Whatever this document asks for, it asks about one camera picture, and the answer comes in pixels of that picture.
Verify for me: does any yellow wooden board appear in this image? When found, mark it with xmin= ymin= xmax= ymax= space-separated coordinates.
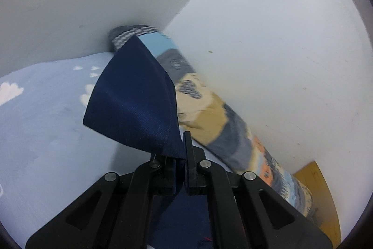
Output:
xmin=293 ymin=161 xmax=342 ymax=249

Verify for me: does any patchwork printed long pillow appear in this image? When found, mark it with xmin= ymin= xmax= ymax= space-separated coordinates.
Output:
xmin=108 ymin=24 xmax=324 ymax=235

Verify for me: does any light blue cloud blanket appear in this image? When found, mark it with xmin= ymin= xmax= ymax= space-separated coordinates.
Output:
xmin=0 ymin=52 xmax=164 ymax=248

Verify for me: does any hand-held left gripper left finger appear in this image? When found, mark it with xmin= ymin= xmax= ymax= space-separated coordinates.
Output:
xmin=26 ymin=152 xmax=179 ymax=249

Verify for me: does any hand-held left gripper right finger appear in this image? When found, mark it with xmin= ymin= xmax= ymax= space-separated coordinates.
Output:
xmin=183 ymin=130 xmax=333 ymax=249

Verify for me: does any navy blue garment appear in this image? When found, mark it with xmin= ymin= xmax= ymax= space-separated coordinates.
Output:
xmin=83 ymin=38 xmax=214 ymax=249

